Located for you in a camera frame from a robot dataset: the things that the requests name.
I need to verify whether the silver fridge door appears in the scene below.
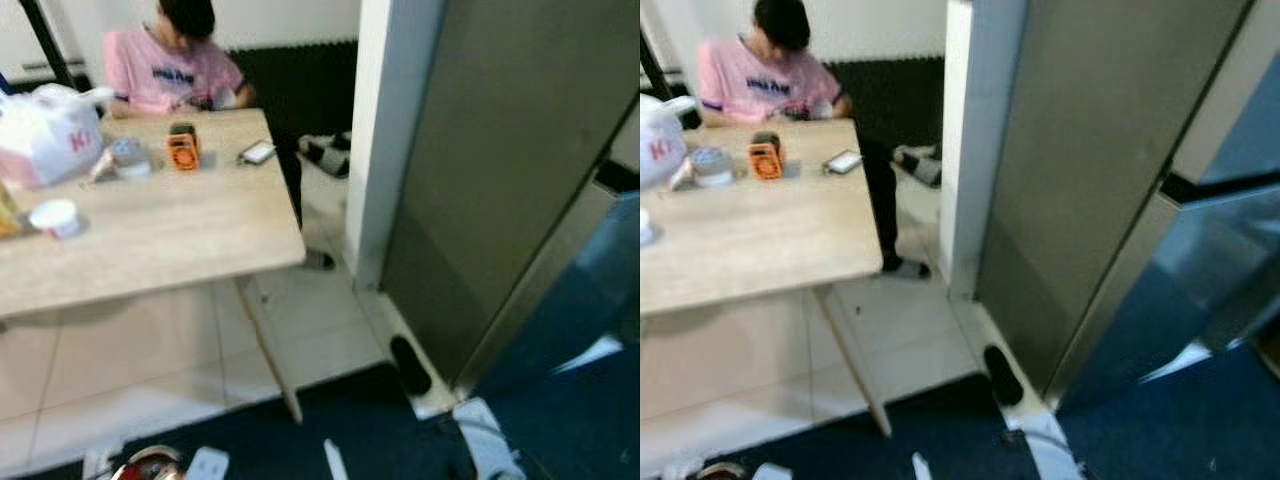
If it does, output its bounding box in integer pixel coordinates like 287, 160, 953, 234
1050, 185, 1280, 411
465, 185, 641, 396

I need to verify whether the silver fridge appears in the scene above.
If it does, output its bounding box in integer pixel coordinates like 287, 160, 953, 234
380, 0, 641, 396
975, 0, 1280, 411

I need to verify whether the white plastic bag red print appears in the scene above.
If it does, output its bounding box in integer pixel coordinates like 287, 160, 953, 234
640, 95, 693, 191
0, 84, 113, 191

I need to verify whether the light wooden table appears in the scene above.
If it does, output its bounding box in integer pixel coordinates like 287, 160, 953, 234
640, 118, 891, 438
0, 108, 307, 424

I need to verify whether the orange multimeter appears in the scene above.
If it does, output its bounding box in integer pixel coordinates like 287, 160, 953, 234
166, 122, 202, 172
747, 132, 784, 182

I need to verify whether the seated person in pink shirt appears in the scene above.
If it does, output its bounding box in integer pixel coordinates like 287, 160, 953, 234
100, 0, 353, 273
695, 0, 943, 281

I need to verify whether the black oval stopper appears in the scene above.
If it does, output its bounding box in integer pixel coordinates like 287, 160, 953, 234
982, 345, 1025, 407
389, 335, 434, 397

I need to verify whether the small white cup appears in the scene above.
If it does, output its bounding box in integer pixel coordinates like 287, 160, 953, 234
28, 199, 87, 241

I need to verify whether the black pole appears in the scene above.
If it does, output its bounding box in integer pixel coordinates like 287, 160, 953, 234
18, 0, 76, 89

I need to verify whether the yellow packet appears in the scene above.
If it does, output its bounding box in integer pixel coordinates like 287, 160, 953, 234
0, 185, 23, 239

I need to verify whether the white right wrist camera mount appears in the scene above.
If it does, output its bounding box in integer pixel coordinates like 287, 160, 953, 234
1010, 408, 1086, 480
453, 398, 528, 480

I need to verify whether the black foam wall panel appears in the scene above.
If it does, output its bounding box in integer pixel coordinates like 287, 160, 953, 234
228, 40, 359, 141
828, 55, 946, 151

